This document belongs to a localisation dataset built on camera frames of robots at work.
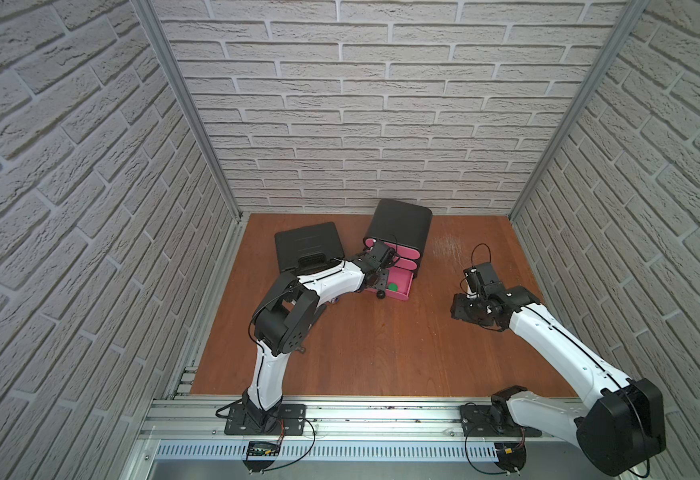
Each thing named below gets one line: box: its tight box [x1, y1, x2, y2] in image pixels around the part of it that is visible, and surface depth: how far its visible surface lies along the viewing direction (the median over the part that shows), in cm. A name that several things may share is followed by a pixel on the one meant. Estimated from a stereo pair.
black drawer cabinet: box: [363, 198, 433, 253], surface depth 98 cm
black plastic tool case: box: [275, 222, 345, 274], surface depth 105 cm
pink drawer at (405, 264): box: [394, 257, 417, 270], surface depth 96 cm
